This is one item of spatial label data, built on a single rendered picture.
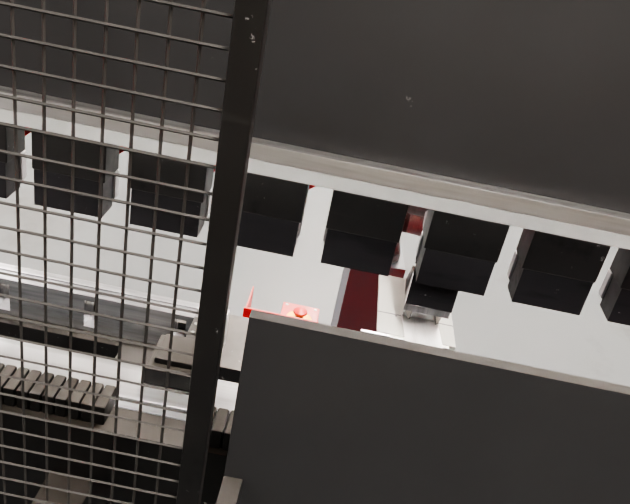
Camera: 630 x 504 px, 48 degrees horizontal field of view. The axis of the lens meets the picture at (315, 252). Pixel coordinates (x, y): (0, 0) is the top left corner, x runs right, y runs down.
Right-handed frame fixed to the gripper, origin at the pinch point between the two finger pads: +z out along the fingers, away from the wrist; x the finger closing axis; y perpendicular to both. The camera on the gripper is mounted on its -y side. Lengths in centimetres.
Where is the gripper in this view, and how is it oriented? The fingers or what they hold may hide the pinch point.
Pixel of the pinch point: (422, 316)
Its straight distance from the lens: 167.7
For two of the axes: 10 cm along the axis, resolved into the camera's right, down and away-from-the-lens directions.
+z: -2.0, 9.6, -2.1
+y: 0.4, -2.1, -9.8
